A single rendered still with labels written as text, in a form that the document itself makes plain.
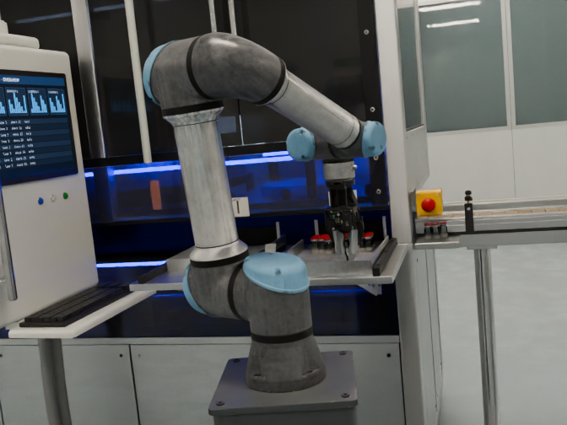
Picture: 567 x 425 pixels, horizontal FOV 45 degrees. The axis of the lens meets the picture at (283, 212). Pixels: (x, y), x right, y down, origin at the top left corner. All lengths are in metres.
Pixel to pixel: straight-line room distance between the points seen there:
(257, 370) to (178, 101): 0.51
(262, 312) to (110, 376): 1.31
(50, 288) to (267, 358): 1.00
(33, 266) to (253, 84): 1.05
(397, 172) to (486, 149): 4.62
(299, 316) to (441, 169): 5.46
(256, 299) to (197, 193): 0.23
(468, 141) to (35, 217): 5.07
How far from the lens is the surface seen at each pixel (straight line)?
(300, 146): 1.53
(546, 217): 2.16
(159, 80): 1.29
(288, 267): 1.23
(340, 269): 1.71
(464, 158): 6.63
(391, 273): 1.69
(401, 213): 2.05
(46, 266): 2.11
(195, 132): 1.28
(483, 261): 2.21
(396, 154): 2.03
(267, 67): 1.22
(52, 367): 2.32
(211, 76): 1.21
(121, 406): 2.52
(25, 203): 2.05
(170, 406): 2.43
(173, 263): 1.97
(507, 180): 6.65
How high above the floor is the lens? 1.26
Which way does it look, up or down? 7 degrees down
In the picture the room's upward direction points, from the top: 5 degrees counter-clockwise
